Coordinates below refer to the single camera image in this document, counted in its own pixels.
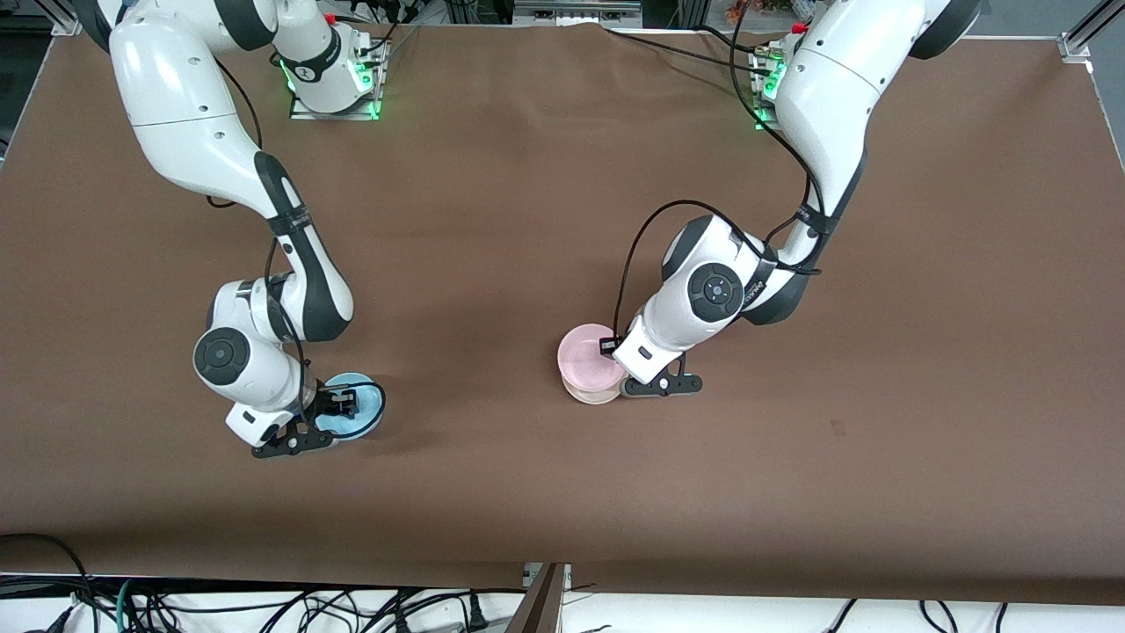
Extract blue bowl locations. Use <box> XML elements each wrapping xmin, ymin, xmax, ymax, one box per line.
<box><xmin>313</xmin><ymin>371</ymin><xmax>387</xmax><ymax>441</ymax></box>

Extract pink bowl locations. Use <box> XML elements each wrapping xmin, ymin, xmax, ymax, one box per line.
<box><xmin>556</xmin><ymin>323</ymin><xmax>631</xmax><ymax>393</ymax></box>

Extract white bowl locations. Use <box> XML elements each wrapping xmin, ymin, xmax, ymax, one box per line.
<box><xmin>562</xmin><ymin>374</ymin><xmax>628</xmax><ymax>406</ymax></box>

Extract brown table cover sheet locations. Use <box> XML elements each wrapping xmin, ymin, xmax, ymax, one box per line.
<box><xmin>0</xmin><ymin>21</ymin><xmax>1125</xmax><ymax>608</ymax></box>

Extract grey metal box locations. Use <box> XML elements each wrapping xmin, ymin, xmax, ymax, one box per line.
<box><xmin>513</xmin><ymin>0</ymin><xmax>643</xmax><ymax>26</ymax></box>

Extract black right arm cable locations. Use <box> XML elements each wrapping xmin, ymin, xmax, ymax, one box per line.
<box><xmin>206</xmin><ymin>55</ymin><xmax>310</xmax><ymax>416</ymax></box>

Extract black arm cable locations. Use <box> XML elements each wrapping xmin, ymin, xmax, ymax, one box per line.
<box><xmin>206</xmin><ymin>55</ymin><xmax>310</xmax><ymax>416</ymax></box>
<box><xmin>612</xmin><ymin>0</ymin><xmax>829</xmax><ymax>346</ymax></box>

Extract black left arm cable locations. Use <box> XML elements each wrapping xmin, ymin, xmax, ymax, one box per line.
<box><xmin>612</xmin><ymin>0</ymin><xmax>829</xmax><ymax>346</ymax></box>

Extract black looped floor cable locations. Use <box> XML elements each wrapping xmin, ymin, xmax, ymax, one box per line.
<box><xmin>0</xmin><ymin>533</ymin><xmax>96</xmax><ymax>621</ymax></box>

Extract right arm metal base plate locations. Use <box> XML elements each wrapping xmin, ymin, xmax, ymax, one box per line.
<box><xmin>288</xmin><ymin>40</ymin><xmax>385</xmax><ymax>122</ymax></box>

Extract long black table cable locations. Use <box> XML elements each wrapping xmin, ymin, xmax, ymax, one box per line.
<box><xmin>602</xmin><ymin>26</ymin><xmax>767</xmax><ymax>76</ymax></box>

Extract short black table cable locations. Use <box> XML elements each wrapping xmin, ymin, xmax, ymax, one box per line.
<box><xmin>694</xmin><ymin>24</ymin><xmax>758</xmax><ymax>55</ymax></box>

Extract black base connector cable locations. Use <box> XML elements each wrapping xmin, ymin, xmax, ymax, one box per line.
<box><xmin>354</xmin><ymin>19</ymin><xmax>419</xmax><ymax>68</ymax></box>

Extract aluminium frame profile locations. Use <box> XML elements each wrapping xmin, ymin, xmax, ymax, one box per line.
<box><xmin>1058</xmin><ymin>0</ymin><xmax>1125</xmax><ymax>64</ymax></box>
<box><xmin>33</xmin><ymin>0</ymin><xmax>85</xmax><ymax>38</ymax></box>

